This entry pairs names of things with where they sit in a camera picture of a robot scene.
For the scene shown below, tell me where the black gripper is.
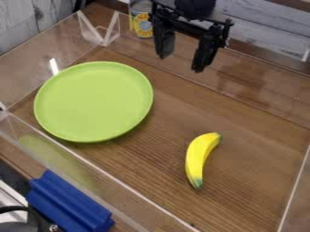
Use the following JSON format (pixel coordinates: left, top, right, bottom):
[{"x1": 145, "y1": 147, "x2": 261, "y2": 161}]
[{"x1": 150, "y1": 0, "x2": 234, "y2": 73}]

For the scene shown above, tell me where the yellow toy banana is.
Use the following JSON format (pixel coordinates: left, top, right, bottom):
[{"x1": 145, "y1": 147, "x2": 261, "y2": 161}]
[{"x1": 186, "y1": 132, "x2": 222, "y2": 189}]

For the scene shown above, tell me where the green round plate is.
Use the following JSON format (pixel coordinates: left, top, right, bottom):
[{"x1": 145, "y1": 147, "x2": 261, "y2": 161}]
[{"x1": 34, "y1": 62, "x2": 154, "y2": 143}]

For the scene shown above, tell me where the yellow labelled tin can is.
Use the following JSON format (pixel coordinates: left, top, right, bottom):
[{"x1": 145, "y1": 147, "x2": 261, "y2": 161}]
[{"x1": 129, "y1": 0, "x2": 153, "y2": 39}]

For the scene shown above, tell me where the blue plastic block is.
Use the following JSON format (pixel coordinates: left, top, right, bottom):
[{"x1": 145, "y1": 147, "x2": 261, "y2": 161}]
[{"x1": 27, "y1": 170, "x2": 115, "y2": 232}]

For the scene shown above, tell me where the clear acrylic triangle bracket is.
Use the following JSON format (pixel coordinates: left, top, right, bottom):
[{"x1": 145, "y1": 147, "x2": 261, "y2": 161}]
[{"x1": 78, "y1": 11, "x2": 122, "y2": 47}]

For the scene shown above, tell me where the clear acrylic front wall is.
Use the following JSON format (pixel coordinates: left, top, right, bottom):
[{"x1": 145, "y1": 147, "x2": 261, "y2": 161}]
[{"x1": 0, "y1": 111, "x2": 199, "y2": 232}]

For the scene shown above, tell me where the black cable bottom left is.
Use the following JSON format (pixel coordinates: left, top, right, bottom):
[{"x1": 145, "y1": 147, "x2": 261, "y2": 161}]
[{"x1": 0, "y1": 206, "x2": 42, "y2": 232}]

